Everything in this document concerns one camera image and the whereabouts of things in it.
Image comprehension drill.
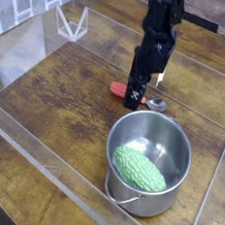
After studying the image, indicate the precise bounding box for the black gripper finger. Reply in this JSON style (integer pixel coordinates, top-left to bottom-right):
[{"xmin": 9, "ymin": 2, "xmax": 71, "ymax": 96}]
[{"xmin": 123, "ymin": 82, "xmax": 146, "ymax": 111}]

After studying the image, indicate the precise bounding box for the black wall strip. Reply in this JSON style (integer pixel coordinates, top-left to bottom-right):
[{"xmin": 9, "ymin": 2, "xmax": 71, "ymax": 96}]
[{"xmin": 184, "ymin": 12, "xmax": 218, "ymax": 33}]

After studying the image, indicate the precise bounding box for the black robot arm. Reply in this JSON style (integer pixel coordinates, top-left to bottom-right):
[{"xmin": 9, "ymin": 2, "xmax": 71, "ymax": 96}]
[{"xmin": 123, "ymin": 0, "xmax": 185, "ymax": 111}]

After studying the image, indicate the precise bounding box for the green bitter melon toy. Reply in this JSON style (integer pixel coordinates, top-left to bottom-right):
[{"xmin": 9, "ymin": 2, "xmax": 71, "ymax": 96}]
[{"xmin": 113, "ymin": 145, "xmax": 167, "ymax": 192}]

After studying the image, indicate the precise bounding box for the stainless steel pot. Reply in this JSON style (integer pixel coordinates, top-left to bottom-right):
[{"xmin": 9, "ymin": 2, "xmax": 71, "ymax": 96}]
[{"xmin": 105, "ymin": 111, "xmax": 192, "ymax": 217}]

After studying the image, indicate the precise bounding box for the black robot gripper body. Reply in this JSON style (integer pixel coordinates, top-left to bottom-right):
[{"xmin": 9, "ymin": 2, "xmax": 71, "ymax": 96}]
[{"xmin": 128, "ymin": 17, "xmax": 179, "ymax": 89}]

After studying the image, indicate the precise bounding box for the clear acrylic corner bracket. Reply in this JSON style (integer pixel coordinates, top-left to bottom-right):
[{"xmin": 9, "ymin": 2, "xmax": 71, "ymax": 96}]
[{"xmin": 55, "ymin": 6, "xmax": 89, "ymax": 42}]

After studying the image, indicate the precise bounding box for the orange handled metal spoon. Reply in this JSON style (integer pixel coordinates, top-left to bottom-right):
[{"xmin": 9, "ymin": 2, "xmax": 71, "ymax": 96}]
[{"xmin": 110, "ymin": 81, "xmax": 167, "ymax": 113}]

